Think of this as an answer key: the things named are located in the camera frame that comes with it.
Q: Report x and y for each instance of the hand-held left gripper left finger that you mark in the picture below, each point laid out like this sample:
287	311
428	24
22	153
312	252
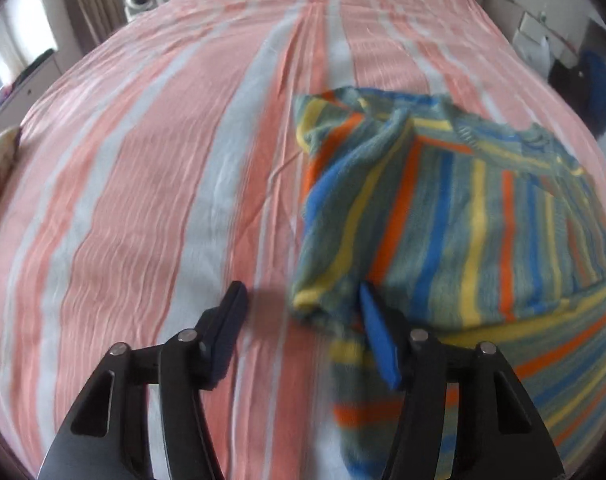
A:
223	340

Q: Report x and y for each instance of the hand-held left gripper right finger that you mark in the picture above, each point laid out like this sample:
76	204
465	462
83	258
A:
383	347

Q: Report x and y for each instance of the striped knit sweater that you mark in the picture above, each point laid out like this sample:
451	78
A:
458	210

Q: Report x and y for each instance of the bed with pink striped cover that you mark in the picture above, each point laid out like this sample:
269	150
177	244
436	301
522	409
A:
133	185

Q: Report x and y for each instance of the white window seat cabinet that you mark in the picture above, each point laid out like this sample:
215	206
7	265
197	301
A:
25	87

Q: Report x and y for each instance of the white round fan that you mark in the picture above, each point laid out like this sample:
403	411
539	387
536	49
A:
139	0

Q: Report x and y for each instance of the white sheer curtain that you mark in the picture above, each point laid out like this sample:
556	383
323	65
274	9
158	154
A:
15	45

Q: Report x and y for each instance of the white side desk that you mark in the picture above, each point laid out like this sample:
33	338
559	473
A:
533	15

